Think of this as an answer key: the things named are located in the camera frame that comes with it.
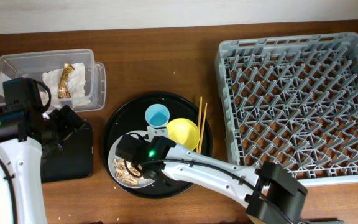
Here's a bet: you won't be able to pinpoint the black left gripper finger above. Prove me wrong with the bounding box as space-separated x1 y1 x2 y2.
50 105 85 131
50 114 80 144

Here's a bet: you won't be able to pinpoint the light blue plastic cup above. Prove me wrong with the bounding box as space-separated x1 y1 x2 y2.
145 104 170 128

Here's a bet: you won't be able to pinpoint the gold snack wrapper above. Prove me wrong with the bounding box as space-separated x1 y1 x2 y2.
58 63 75 98

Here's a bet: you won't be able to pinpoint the white paper napkin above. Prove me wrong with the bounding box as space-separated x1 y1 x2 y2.
42 63 91 108

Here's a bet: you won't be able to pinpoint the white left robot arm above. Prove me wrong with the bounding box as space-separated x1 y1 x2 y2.
0 105 85 223

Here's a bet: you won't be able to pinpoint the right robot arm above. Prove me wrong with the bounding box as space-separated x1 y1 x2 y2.
133 136 308 223

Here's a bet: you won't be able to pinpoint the black rectangular waste bin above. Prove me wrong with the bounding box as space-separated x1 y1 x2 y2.
40 122 93 183

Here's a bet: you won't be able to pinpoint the clear plastic waste bin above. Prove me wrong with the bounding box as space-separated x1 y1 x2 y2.
0 49 106 113

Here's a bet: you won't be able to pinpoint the grey dishwasher rack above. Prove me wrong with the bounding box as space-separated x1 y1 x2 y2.
214 32 358 187

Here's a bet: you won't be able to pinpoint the grey plate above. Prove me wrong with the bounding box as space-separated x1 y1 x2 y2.
108 136 155 189

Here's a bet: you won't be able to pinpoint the yellow plastic bowl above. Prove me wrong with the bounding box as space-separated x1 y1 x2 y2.
166 118 200 150

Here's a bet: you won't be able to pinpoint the food scraps on plate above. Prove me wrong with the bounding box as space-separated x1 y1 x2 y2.
112 159 143 186

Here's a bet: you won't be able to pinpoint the wooden chopstick right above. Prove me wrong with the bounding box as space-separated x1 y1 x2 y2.
198 103 208 154

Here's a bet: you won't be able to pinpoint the wooden chopstick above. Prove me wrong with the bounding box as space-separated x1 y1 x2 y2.
196 96 203 153
198 103 208 154

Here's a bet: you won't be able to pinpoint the wooden chopstick left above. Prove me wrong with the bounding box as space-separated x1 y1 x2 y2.
196 96 203 153

